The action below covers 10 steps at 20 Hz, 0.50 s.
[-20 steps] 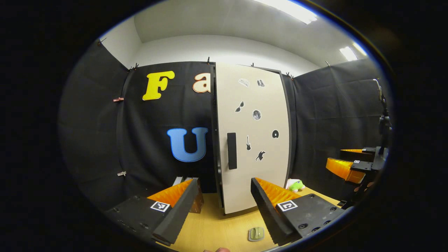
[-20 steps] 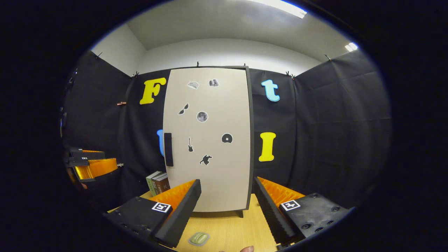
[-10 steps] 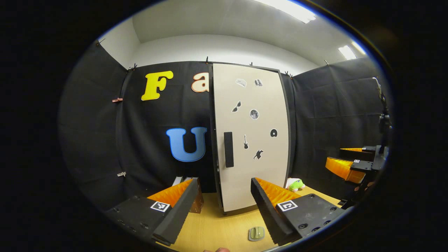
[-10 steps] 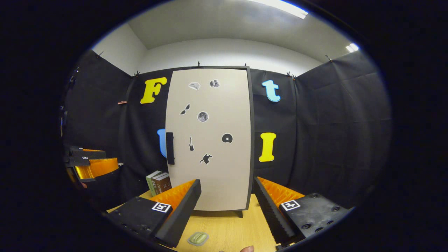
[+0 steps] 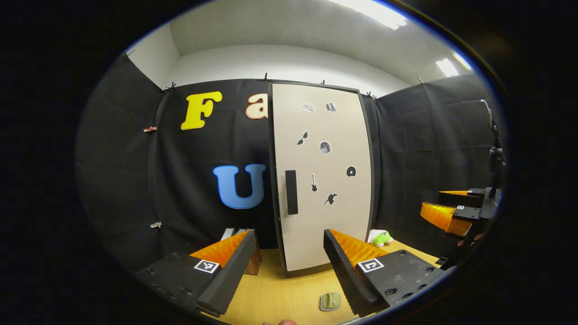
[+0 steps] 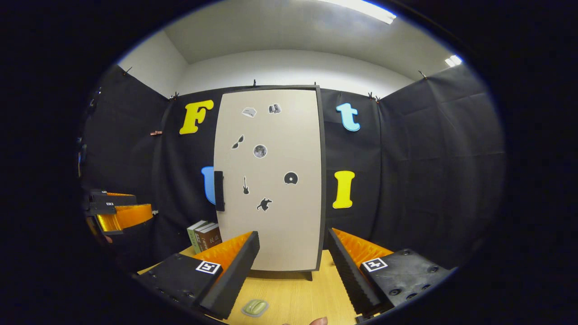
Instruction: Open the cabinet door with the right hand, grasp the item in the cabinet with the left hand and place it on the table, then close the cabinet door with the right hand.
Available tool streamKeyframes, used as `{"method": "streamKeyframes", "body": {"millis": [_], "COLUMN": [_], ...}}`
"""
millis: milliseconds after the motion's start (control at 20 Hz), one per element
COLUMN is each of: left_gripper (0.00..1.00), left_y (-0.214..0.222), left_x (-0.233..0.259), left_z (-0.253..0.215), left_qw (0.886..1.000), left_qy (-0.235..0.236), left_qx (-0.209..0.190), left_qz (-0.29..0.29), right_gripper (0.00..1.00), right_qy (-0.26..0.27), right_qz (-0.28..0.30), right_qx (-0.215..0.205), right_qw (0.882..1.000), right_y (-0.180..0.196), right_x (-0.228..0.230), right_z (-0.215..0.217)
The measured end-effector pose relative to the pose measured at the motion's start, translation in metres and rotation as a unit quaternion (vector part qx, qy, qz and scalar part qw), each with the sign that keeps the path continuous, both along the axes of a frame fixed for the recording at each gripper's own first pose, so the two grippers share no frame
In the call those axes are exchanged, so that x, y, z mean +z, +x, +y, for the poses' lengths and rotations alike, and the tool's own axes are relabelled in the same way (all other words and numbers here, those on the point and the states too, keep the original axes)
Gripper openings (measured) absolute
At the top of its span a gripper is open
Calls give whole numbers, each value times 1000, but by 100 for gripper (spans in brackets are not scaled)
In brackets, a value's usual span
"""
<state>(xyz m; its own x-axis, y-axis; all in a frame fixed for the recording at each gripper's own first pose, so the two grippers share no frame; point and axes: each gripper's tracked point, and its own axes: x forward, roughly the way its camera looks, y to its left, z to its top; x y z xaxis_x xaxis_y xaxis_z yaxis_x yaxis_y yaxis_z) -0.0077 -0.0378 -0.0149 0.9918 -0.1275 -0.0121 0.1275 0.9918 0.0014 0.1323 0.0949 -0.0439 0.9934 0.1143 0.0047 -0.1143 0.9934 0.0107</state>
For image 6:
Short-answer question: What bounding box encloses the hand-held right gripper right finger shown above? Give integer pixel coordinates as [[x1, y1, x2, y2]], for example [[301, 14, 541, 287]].
[[326, 228, 453, 317]]

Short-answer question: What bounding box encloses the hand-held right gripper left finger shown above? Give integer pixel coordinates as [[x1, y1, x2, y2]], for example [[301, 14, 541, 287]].
[[133, 231, 261, 320]]

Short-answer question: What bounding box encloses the small grey green bottle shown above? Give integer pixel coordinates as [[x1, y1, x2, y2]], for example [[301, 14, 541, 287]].
[[241, 298, 270, 318]]

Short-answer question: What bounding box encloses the black door handle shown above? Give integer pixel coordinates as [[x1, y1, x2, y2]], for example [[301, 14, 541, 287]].
[[214, 171, 225, 212]]

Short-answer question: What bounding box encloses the dark grey cabinet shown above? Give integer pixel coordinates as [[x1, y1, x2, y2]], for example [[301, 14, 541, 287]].
[[217, 85, 327, 281]]

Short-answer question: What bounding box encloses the grey brown book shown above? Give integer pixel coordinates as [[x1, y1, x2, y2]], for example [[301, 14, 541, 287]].
[[193, 222, 213, 252]]

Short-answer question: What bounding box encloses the green book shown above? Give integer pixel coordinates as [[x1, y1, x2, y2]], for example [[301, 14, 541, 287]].
[[187, 220, 204, 254]]

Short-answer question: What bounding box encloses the black backdrop cloth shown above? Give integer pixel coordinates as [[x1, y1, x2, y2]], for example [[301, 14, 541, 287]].
[[79, 63, 506, 276]]

